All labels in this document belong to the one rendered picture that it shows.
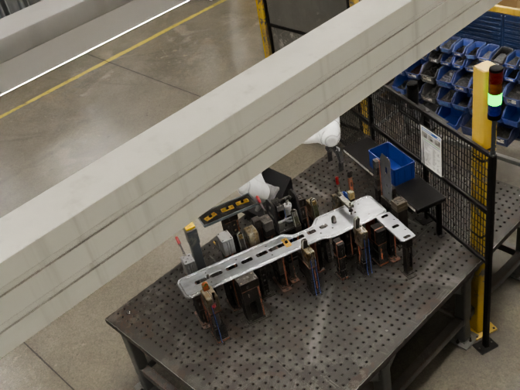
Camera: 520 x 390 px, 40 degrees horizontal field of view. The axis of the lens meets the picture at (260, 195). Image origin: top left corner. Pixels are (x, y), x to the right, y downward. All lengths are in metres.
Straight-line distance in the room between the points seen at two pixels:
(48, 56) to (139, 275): 4.50
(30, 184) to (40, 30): 6.12
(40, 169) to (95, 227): 7.02
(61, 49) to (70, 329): 4.33
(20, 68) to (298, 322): 3.03
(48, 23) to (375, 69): 0.76
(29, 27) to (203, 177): 0.76
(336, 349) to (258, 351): 0.46
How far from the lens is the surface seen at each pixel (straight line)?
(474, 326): 5.12
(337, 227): 4.45
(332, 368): 4.07
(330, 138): 4.07
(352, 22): 1.12
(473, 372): 4.94
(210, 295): 4.08
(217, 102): 0.96
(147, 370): 4.96
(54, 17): 1.62
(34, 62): 1.62
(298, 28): 6.87
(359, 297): 4.41
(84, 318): 5.84
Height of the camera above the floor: 3.84
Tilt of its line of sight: 36 degrees down
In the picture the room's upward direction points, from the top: 12 degrees counter-clockwise
